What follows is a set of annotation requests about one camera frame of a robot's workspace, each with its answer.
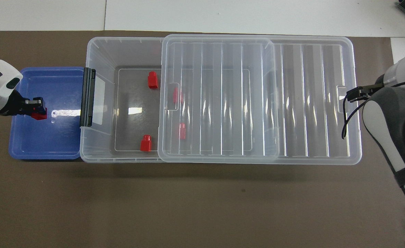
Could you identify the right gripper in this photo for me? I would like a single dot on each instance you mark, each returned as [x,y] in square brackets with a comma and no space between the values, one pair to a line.
[377,85]

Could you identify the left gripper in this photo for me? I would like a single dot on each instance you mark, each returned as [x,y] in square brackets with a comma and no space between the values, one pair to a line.
[16,105]

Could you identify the red block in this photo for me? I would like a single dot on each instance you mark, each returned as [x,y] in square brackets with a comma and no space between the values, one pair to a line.
[177,96]
[39,115]
[152,81]
[146,144]
[182,131]

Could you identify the clear plastic ribbed lid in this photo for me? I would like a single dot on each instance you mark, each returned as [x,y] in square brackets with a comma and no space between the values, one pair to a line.
[312,103]

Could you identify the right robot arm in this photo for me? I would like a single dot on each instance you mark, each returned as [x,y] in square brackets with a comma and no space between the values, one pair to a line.
[386,119]

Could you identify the black box latch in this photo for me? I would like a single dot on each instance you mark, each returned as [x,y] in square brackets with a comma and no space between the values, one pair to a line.
[87,98]

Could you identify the clear plastic storage box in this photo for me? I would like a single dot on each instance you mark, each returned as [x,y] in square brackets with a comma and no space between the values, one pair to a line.
[130,51]

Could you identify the blue plastic tray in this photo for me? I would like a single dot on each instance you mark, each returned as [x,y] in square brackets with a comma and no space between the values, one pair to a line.
[51,139]

